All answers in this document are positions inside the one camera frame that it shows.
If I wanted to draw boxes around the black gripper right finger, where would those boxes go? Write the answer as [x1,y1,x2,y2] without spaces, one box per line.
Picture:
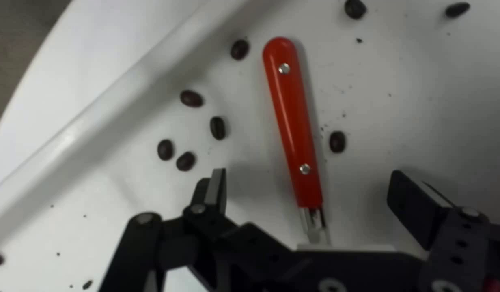
[386,168,500,292]

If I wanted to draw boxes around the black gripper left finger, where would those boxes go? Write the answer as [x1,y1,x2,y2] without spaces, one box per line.
[97,166,251,292]

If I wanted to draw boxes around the red handled steel spoon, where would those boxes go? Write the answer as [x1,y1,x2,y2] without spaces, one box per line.
[261,35,334,248]

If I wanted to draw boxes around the white rectangular tray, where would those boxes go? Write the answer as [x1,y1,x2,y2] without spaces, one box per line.
[0,0,500,292]

